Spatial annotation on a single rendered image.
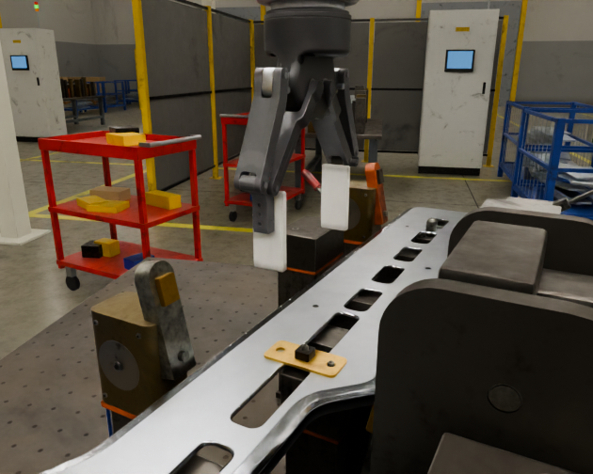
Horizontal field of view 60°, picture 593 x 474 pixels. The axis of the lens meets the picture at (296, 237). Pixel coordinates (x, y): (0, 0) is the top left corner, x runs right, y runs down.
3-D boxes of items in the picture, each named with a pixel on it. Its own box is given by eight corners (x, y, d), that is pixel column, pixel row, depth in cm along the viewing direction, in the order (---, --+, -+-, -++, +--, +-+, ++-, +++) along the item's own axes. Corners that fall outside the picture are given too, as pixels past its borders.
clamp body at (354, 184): (324, 319, 129) (328, 176, 117) (376, 332, 122) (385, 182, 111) (309, 334, 121) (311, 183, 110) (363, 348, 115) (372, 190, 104)
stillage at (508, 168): (496, 176, 666) (506, 101, 637) (563, 179, 649) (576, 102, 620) (511, 197, 555) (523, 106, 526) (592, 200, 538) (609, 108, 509)
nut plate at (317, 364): (262, 356, 54) (261, 347, 54) (280, 341, 58) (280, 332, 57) (333, 379, 51) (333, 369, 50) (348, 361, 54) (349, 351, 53)
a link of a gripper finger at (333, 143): (289, 87, 47) (295, 76, 47) (322, 165, 56) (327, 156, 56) (328, 87, 45) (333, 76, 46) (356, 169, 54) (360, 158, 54)
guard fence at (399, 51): (248, 157, 801) (245, 19, 739) (251, 156, 814) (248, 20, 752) (493, 166, 728) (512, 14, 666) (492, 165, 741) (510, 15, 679)
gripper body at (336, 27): (293, 15, 49) (293, 115, 52) (243, 6, 42) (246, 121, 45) (366, 11, 46) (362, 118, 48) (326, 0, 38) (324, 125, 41)
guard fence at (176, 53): (250, 156, 809) (247, 20, 748) (259, 157, 806) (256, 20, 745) (144, 212, 489) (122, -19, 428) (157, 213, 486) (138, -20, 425)
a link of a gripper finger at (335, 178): (321, 164, 54) (324, 163, 55) (320, 227, 56) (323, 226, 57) (347, 166, 53) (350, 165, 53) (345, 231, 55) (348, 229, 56)
